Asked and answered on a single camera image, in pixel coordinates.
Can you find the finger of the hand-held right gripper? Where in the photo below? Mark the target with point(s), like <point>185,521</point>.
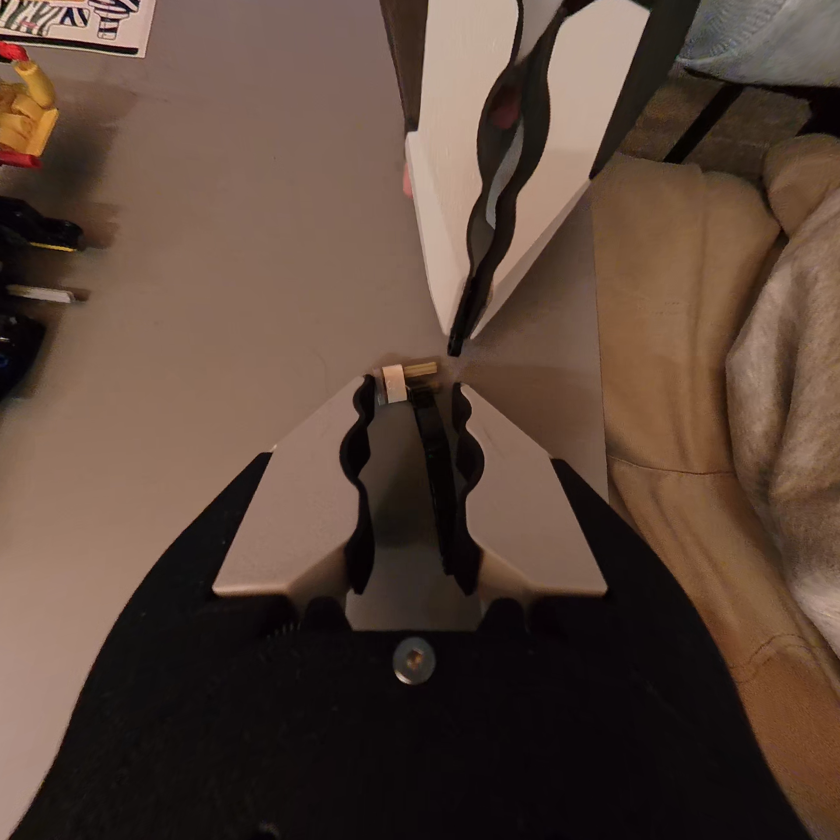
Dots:
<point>449,164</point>
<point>577,118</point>

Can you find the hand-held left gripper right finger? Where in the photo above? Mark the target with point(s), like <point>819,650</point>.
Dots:
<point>531,525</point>

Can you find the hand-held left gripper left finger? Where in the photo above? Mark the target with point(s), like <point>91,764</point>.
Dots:
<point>289,525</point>

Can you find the small white lego piece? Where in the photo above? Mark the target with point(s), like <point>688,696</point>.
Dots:
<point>395,384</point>

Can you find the tan lego pin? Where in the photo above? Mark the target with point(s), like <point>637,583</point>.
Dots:
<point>421,369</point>

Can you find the flat white lego piece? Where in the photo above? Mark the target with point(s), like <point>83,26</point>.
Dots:
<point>39,294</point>

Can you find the yellow lego figure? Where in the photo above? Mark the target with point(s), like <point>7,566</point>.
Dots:
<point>26,111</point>

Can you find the person's right hand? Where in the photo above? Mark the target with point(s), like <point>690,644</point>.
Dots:
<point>505,110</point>

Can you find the pale blue cloth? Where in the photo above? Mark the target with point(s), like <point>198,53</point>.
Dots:
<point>761,33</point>

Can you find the zebra print instruction sheet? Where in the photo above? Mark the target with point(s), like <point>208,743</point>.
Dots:
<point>72,26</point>

